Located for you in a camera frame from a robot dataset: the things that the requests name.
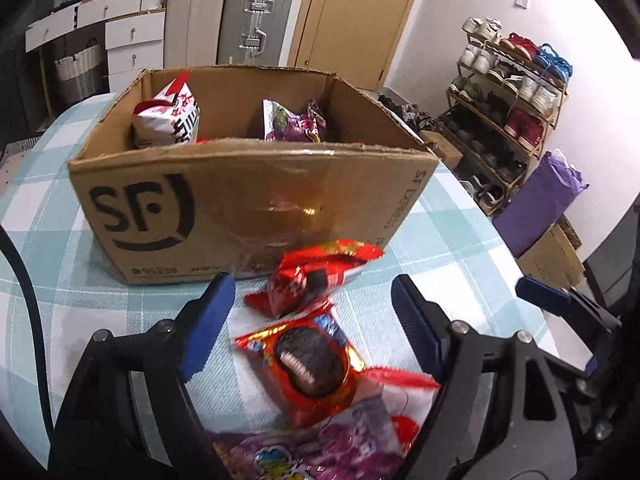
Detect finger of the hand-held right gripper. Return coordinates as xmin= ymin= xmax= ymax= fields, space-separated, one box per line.
xmin=516 ymin=276 xmax=623 ymax=341
xmin=542 ymin=352 xmax=616 ymax=441

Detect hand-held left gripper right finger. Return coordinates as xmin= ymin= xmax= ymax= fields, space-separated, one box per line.
xmin=391 ymin=275 xmax=581 ymax=480

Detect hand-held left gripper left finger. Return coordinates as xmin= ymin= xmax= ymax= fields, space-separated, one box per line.
xmin=47 ymin=272 xmax=236 ymax=480

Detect red cookie packet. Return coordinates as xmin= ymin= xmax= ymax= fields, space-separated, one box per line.
xmin=235 ymin=305 xmax=368 ymax=428

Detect white red snack bag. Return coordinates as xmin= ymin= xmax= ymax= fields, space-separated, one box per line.
xmin=131 ymin=71 xmax=202 ymax=150

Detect purple gummy candy bag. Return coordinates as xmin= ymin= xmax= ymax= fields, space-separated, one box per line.
xmin=262 ymin=99 xmax=311 ymax=143

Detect dark purple snack packet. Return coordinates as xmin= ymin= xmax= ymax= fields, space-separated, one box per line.
xmin=300 ymin=101 xmax=329 ymax=141

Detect cat print cardboard box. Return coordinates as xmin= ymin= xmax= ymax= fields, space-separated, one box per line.
xmin=517 ymin=215 xmax=586 ymax=291

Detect red white snack packet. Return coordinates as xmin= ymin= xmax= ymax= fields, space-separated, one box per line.
xmin=362 ymin=364 xmax=442 ymax=456

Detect purple paper bag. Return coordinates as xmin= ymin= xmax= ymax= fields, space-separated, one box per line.
xmin=492 ymin=150 xmax=591 ymax=258

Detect light purple candy packet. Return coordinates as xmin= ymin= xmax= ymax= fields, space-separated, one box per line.
xmin=215 ymin=394 xmax=406 ymax=480

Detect wooden shoe rack with shoes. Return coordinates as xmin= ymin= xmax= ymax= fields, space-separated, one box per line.
xmin=447 ymin=16 xmax=573 ymax=211

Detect small brown cardboard box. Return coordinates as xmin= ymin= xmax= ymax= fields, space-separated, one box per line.
xmin=419 ymin=130 xmax=463 ymax=170

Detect pile of loose sneakers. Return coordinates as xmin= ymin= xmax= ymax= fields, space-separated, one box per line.
xmin=375 ymin=94 xmax=436 ymax=133

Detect striped floor mat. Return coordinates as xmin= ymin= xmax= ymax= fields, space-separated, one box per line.
xmin=0 ymin=137 xmax=40 ymax=160

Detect woven storage basket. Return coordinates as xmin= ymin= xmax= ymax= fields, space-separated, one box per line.
xmin=52 ymin=40 xmax=106 ymax=98

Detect white desk with drawers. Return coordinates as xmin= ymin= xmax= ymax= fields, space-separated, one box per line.
xmin=25 ymin=0 xmax=168 ymax=93

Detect wooden door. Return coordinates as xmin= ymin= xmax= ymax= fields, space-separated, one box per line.
xmin=287 ymin=0 xmax=428 ymax=92

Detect beige suitcase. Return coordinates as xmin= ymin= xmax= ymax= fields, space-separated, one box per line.
xmin=164 ymin=0 xmax=228 ymax=67

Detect silver suitcase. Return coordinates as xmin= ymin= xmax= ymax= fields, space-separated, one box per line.
xmin=216 ymin=0 xmax=295 ymax=67

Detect black cable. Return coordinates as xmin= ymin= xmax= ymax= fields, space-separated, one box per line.
xmin=0 ymin=225 xmax=57 ymax=443

